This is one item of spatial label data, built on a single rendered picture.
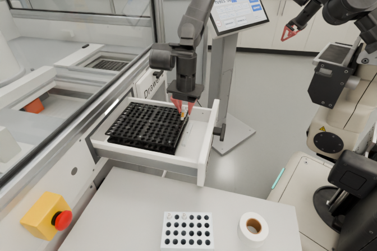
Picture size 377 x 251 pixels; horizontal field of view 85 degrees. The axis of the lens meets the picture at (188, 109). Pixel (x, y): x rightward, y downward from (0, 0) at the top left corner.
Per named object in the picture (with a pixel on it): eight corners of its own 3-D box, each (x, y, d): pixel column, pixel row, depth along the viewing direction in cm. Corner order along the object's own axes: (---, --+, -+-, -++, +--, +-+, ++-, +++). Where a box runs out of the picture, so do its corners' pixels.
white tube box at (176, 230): (210, 219, 56) (211, 212, 54) (212, 255, 49) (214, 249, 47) (165, 218, 56) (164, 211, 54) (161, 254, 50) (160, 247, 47)
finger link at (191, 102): (193, 122, 64) (194, 97, 59) (171, 117, 66) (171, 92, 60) (198, 109, 70) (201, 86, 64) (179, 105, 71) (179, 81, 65)
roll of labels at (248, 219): (254, 255, 49) (257, 248, 47) (231, 231, 54) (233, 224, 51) (270, 234, 53) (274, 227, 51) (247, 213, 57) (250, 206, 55)
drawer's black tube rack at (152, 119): (188, 124, 76) (188, 110, 72) (175, 161, 62) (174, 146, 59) (133, 115, 80) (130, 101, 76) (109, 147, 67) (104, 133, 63)
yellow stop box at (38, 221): (75, 210, 50) (64, 194, 46) (53, 243, 44) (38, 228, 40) (57, 206, 51) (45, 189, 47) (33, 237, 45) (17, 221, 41)
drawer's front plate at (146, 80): (165, 75, 110) (164, 56, 104) (143, 106, 88) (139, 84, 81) (162, 75, 111) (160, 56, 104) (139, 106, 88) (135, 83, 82)
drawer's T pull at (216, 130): (225, 126, 66) (226, 122, 65) (223, 142, 60) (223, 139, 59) (214, 124, 66) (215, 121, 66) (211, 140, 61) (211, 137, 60)
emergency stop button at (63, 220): (77, 216, 47) (70, 208, 45) (64, 235, 44) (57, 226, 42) (65, 213, 48) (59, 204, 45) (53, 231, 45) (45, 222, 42)
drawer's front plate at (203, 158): (217, 122, 80) (219, 98, 73) (202, 187, 57) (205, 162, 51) (212, 121, 80) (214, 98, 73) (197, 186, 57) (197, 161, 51)
